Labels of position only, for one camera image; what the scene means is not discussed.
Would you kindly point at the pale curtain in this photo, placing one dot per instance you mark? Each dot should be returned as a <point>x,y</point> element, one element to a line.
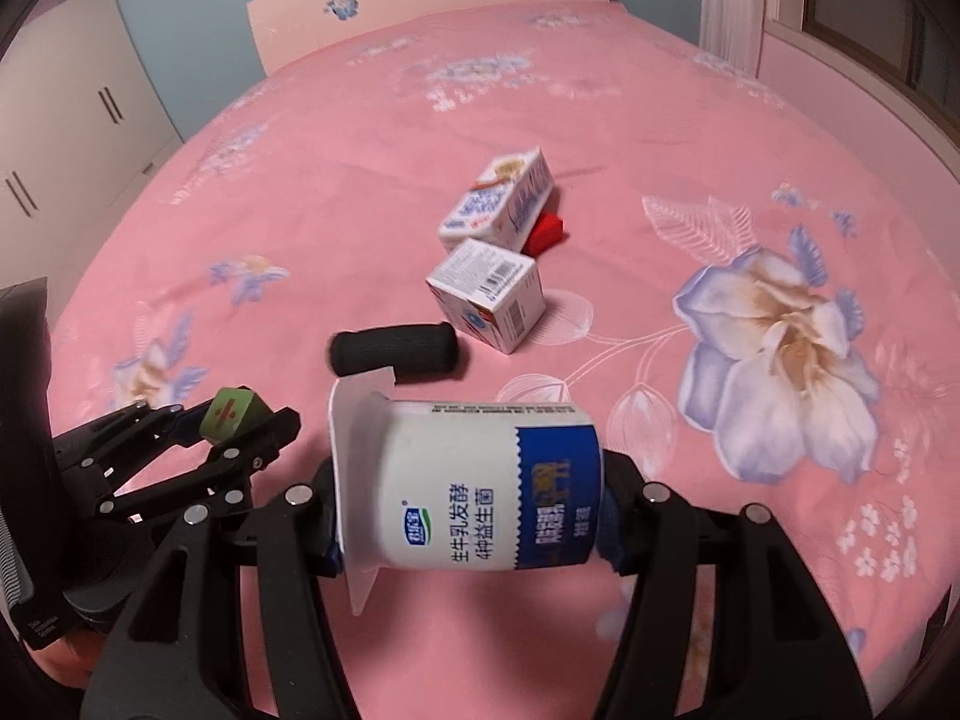
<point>731,0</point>

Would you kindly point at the black foam cylinder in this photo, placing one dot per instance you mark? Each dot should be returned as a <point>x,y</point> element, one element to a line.
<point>397,349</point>

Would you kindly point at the cream wardrobe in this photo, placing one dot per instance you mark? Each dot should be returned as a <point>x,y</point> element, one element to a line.
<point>67,112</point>

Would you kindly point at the window with pink frame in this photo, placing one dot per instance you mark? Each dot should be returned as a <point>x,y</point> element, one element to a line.
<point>862,7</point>

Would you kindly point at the white milk carton gold print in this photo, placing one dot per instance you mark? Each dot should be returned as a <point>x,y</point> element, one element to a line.
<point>495,199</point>

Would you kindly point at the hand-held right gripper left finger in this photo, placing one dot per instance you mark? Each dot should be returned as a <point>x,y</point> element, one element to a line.
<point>296,532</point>

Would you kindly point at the small white milk carton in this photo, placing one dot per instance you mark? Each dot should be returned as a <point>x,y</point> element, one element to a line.
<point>487,292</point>

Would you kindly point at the red wooden block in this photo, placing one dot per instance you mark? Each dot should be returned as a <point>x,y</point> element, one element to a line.
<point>544,235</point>

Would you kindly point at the pink floral bedsheet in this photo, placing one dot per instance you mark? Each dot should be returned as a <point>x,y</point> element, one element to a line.
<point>337,187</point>

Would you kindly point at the white and blue yogurt cup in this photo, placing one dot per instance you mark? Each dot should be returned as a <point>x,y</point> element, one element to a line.
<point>457,487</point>

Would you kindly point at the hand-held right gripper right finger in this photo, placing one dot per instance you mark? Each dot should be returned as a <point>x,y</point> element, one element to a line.
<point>609,525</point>

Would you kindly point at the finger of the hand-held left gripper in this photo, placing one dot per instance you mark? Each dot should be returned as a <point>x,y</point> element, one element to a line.
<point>127,427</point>
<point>225,469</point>

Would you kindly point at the green block with red mark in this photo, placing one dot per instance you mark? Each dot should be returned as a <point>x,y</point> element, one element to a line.
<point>234,414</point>

